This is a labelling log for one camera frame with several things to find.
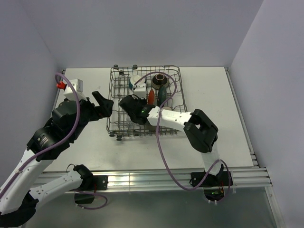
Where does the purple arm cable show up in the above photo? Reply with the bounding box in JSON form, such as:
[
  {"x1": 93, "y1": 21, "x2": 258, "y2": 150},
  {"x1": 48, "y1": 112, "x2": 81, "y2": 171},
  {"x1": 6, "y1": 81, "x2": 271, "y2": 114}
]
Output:
[
  {"x1": 0, "y1": 72, "x2": 108, "y2": 211},
  {"x1": 134, "y1": 71, "x2": 232, "y2": 202}
]

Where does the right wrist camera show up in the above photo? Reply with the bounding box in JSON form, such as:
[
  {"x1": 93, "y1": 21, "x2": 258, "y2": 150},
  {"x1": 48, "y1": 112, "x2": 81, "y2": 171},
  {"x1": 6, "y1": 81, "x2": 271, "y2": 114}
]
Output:
[{"x1": 133, "y1": 83, "x2": 147, "y2": 99}]

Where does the brown ribbed bowl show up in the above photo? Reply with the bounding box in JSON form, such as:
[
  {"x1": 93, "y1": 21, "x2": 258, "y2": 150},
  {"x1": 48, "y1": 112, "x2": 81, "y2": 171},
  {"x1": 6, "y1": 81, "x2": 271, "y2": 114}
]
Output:
[{"x1": 151, "y1": 74, "x2": 169, "y2": 90}]

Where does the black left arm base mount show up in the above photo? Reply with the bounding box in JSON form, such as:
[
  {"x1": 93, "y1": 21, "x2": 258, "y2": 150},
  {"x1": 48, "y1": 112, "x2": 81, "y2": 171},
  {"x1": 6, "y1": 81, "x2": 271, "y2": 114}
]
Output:
[{"x1": 74, "y1": 175, "x2": 108, "y2": 208}]

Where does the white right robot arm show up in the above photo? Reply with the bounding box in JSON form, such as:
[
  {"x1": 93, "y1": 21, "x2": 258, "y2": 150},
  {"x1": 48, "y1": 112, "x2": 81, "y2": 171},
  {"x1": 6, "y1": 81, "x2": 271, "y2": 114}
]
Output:
[{"x1": 119, "y1": 95, "x2": 222, "y2": 185}]

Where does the dark blue ribbed mug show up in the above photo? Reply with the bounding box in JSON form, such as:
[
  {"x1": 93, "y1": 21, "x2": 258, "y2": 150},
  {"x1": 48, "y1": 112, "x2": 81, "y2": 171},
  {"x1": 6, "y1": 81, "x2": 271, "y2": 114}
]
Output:
[{"x1": 162, "y1": 106, "x2": 172, "y2": 111}]

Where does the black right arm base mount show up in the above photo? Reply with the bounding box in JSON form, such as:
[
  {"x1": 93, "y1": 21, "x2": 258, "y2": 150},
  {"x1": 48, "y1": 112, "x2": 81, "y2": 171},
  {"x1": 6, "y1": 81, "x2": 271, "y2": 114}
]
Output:
[{"x1": 189, "y1": 172, "x2": 225, "y2": 203}]

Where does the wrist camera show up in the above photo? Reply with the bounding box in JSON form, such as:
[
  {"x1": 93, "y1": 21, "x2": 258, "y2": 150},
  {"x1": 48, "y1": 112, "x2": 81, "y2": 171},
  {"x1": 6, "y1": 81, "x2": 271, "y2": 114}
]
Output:
[
  {"x1": 133, "y1": 83, "x2": 147, "y2": 99},
  {"x1": 57, "y1": 79, "x2": 86, "y2": 101}
]

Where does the red orange plate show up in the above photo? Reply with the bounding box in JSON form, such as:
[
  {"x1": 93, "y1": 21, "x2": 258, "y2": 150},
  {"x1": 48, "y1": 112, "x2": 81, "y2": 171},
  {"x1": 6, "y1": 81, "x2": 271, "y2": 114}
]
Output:
[{"x1": 147, "y1": 89, "x2": 155, "y2": 105}]

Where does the aluminium rail frame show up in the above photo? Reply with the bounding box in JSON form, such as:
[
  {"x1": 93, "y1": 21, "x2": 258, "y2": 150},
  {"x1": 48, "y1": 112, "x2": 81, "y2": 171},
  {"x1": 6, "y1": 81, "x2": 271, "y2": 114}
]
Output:
[{"x1": 34, "y1": 67, "x2": 271, "y2": 192}]

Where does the grey wire dish rack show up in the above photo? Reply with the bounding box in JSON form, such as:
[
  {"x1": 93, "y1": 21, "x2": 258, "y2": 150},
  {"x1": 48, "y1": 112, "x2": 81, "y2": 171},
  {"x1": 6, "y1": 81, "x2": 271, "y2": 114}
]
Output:
[{"x1": 106, "y1": 65, "x2": 187, "y2": 141}]

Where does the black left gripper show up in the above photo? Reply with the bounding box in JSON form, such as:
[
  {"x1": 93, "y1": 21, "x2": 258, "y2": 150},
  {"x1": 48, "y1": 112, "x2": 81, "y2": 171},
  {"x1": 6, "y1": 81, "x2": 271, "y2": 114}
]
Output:
[{"x1": 69, "y1": 90, "x2": 113, "y2": 140}]

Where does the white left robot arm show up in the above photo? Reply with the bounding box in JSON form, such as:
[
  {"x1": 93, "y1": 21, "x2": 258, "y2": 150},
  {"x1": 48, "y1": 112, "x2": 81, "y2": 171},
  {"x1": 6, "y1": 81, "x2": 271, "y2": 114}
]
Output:
[{"x1": 0, "y1": 91, "x2": 114, "y2": 228}]

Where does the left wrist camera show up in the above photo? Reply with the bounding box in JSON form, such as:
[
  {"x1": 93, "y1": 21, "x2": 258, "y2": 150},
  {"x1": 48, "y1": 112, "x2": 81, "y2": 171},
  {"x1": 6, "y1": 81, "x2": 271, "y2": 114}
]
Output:
[{"x1": 57, "y1": 79, "x2": 86, "y2": 101}]

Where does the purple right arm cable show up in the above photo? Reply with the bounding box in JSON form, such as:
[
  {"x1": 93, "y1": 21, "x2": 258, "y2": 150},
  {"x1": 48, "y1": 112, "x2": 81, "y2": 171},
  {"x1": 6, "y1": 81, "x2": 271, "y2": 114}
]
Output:
[{"x1": 134, "y1": 71, "x2": 232, "y2": 202}]

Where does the teal ceramic saucer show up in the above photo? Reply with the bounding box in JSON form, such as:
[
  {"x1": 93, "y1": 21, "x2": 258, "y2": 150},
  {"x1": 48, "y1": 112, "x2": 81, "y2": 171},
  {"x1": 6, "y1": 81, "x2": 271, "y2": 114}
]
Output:
[{"x1": 157, "y1": 85, "x2": 167, "y2": 106}]

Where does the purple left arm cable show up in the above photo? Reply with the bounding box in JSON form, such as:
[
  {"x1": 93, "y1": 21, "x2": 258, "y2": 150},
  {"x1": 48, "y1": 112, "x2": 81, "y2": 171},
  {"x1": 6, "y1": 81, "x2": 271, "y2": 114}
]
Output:
[{"x1": 0, "y1": 72, "x2": 108, "y2": 211}]

